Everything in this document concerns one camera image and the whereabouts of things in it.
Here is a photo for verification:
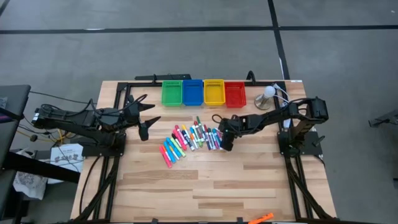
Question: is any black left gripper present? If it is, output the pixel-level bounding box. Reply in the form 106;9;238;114
124;95;162;141

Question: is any teal Expo marker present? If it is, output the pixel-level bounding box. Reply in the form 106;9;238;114
212;128;223;151

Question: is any blue highlighter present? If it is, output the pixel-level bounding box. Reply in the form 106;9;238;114
163;141;177;164
165;137;182;158

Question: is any dark green Expo marker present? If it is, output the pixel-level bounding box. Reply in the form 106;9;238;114
207;128;218;151

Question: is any thin green Expo marker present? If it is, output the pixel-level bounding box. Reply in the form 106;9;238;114
195;116;206;147

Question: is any red plastic basket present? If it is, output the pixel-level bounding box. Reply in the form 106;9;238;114
224;81;247;109

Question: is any yellow plastic basket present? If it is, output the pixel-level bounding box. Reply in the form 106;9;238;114
203;78;226;106

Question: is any green plastic basket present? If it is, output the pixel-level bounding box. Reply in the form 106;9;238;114
161;80;183;108

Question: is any blue plastic basket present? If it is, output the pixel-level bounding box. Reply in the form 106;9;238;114
182;79;205;107

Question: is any white bulb lamp wooden base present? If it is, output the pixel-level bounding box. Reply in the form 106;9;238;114
254;85;277;111

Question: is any white paper sheet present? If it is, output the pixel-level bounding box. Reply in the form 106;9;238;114
49;143;85;184

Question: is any orange highlighter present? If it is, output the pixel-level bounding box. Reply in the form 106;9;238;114
248;212;275;224

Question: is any black beam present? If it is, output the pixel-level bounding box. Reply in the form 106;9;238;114
0;151;81;184

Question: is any black desk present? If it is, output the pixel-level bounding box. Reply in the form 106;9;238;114
0;84;32;162

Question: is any white printed bag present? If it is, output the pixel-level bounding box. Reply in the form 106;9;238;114
12;170;48;200

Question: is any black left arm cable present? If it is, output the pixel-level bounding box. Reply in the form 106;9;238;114
90;93;149;118

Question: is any black metal table frame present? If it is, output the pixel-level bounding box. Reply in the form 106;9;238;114
73;80;338;224

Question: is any white power cable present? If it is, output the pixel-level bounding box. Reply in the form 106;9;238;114
272;82;294;129

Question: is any yellow cable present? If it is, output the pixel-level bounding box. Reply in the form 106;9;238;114
17;119;74;144

